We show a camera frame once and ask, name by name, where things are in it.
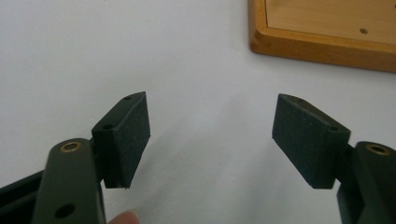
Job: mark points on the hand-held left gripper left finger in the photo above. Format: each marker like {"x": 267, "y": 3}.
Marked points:
{"x": 120, "y": 140}

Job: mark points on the wooden picture frame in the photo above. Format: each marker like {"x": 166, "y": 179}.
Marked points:
{"x": 327, "y": 28}

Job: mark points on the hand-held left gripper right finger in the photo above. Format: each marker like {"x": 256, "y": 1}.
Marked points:
{"x": 311, "y": 140}

